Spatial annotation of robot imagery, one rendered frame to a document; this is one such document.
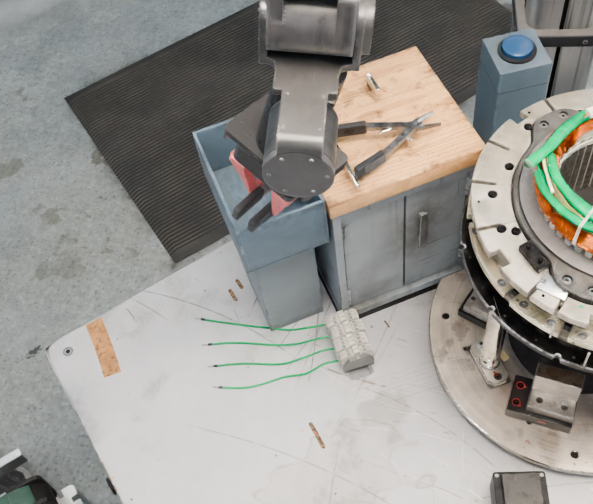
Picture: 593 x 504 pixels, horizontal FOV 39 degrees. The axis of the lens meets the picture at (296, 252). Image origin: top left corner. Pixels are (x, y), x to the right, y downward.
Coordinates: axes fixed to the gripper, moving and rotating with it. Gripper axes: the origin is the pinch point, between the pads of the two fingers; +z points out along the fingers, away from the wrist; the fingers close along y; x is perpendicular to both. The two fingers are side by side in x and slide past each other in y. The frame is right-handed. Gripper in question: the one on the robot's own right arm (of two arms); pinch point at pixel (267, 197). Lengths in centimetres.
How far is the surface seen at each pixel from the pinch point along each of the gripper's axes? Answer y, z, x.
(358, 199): 5.1, 6.9, 12.2
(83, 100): -104, 137, 75
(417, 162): 7.3, 4.4, 19.9
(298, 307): 4.8, 32.8, 10.9
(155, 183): -64, 128, 64
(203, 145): -15.3, 15.2, 9.9
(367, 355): 16.4, 30.0, 10.6
